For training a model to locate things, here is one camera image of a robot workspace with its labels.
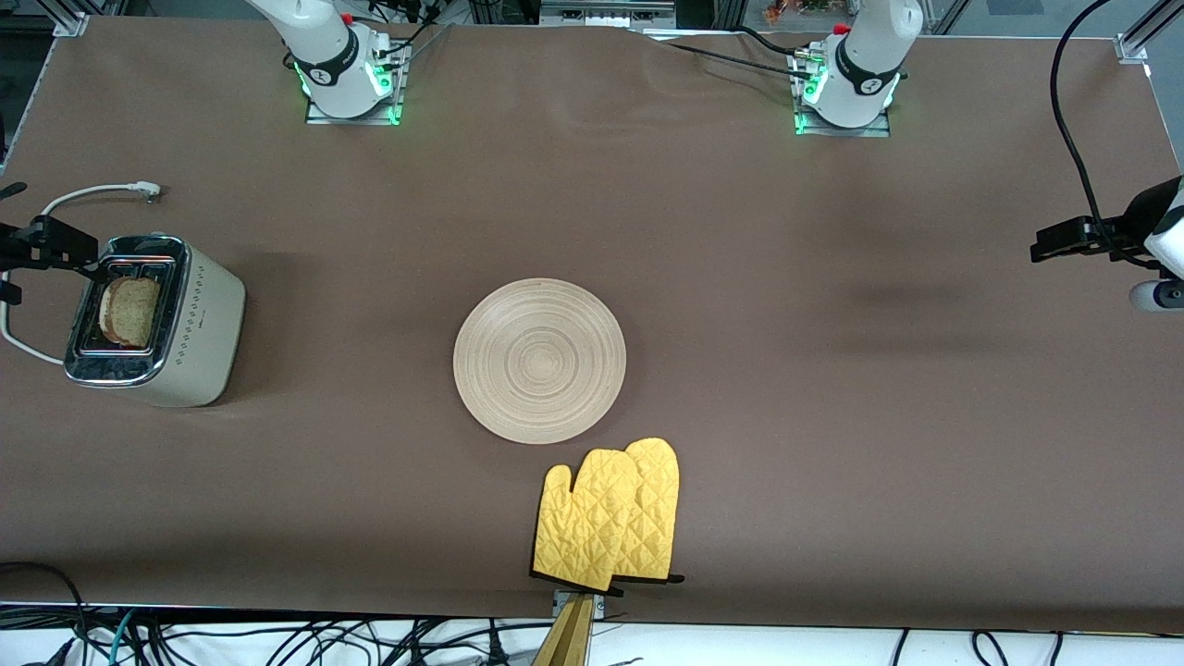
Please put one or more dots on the orange background object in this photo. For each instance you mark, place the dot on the orange background object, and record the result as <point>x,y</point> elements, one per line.
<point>805,9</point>

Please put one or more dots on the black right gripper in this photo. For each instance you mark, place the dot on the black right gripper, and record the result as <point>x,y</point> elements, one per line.
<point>46,243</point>

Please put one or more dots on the aluminium corner bracket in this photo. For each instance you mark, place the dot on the aluminium corner bracket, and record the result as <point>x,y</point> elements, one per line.
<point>72,20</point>
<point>1130,48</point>

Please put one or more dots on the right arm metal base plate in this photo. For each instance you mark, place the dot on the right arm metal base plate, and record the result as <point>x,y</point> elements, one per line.
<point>400,88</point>

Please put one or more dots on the yellow quilted oven mitt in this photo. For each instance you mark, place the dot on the yellow quilted oven mitt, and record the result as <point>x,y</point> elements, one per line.
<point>583,527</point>
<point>659,499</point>

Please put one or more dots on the wooden bar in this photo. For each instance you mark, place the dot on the wooden bar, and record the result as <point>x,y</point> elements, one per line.
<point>566,643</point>

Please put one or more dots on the round wooden plate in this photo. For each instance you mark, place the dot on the round wooden plate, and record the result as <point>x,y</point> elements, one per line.
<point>539,361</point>

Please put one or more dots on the silver metal box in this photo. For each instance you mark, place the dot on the silver metal box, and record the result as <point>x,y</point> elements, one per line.
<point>606,13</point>

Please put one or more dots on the brown table cover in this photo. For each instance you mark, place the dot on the brown table cover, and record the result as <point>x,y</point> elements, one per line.
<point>592,185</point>

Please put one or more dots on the small metal bracket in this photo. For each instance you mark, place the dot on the small metal bracket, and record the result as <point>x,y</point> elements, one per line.
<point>558,601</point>

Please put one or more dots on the brown bread slice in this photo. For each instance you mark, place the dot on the brown bread slice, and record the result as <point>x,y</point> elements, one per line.
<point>129,312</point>

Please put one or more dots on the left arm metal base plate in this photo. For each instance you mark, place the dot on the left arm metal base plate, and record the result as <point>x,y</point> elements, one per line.
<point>823,130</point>

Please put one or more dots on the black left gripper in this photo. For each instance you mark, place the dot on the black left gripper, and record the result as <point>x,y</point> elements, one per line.
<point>1126,231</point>

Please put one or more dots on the cream and chrome toaster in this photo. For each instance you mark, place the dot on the cream and chrome toaster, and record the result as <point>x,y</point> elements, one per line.
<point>203,324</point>

